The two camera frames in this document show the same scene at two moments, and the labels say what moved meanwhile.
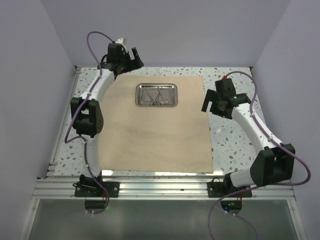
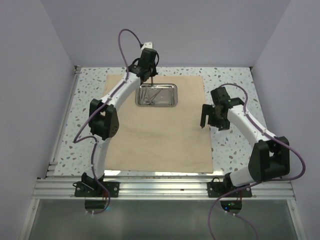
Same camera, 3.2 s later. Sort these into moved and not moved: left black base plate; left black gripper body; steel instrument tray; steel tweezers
Moved: left black gripper body
Not moved: steel instrument tray; left black base plate; steel tweezers
